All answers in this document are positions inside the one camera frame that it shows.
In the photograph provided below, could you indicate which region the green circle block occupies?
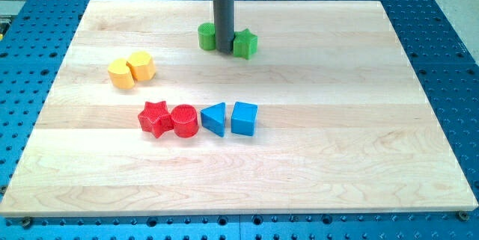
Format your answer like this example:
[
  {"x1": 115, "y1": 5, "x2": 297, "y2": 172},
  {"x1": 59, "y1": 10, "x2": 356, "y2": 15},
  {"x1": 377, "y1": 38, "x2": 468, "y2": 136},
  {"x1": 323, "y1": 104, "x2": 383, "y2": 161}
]
[{"x1": 198, "y1": 22, "x2": 216, "y2": 51}]

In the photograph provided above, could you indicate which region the red circle block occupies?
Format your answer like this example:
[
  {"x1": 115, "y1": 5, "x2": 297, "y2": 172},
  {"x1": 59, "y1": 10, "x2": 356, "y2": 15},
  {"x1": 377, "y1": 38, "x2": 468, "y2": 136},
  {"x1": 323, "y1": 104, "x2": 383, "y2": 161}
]
[{"x1": 171, "y1": 104, "x2": 199, "y2": 138}]

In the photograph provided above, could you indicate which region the green star block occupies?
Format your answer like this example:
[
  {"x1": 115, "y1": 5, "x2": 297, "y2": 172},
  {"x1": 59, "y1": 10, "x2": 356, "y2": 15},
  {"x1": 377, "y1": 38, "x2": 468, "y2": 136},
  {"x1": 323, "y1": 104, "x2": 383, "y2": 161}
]
[{"x1": 233, "y1": 28, "x2": 258, "y2": 60}]

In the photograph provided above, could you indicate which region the red star block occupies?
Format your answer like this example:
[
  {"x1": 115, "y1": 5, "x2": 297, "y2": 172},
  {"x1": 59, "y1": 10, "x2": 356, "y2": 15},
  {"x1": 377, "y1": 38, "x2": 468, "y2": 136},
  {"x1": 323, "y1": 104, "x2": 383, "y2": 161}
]
[{"x1": 138, "y1": 101, "x2": 174, "y2": 138}]

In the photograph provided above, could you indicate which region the blue cube block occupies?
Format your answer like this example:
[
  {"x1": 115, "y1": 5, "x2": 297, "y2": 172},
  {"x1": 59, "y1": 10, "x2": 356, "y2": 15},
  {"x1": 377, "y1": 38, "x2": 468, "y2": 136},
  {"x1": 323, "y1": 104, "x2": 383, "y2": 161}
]
[{"x1": 231, "y1": 102, "x2": 258, "y2": 136}]

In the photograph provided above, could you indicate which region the blue triangle block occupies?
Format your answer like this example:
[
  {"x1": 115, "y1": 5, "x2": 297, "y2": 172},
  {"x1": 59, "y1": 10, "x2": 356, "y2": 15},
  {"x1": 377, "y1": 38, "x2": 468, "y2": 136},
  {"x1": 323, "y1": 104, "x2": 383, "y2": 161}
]
[{"x1": 201, "y1": 102, "x2": 226, "y2": 137}]

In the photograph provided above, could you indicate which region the light wooden board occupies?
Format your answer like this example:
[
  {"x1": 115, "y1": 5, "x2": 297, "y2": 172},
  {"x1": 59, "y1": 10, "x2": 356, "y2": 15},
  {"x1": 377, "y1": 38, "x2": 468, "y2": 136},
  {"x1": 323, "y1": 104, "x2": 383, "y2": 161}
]
[{"x1": 1, "y1": 0, "x2": 478, "y2": 217}]

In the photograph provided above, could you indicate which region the yellow hexagon block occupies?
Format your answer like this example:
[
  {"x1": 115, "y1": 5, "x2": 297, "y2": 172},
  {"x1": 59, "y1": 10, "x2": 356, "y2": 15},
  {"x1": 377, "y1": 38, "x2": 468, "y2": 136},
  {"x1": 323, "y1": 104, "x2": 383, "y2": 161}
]
[{"x1": 126, "y1": 51, "x2": 156, "y2": 81}]

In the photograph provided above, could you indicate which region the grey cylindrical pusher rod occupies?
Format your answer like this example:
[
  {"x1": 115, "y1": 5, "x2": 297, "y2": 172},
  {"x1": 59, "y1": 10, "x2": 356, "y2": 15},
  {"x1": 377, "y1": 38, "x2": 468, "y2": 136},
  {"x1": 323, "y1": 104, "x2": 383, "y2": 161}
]
[{"x1": 213, "y1": 0, "x2": 235, "y2": 54}]

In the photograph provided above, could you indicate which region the yellow crescent block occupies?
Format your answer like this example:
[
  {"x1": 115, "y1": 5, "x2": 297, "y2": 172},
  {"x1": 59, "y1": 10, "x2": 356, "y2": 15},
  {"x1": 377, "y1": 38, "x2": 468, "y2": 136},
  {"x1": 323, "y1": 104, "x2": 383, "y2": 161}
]
[{"x1": 108, "y1": 58, "x2": 135, "y2": 90}]

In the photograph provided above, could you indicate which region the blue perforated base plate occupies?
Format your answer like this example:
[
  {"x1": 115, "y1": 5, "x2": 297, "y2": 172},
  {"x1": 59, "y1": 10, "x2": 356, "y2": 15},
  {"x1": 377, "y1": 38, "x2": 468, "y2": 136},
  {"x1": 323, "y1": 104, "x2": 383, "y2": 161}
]
[{"x1": 1, "y1": 0, "x2": 478, "y2": 239}]

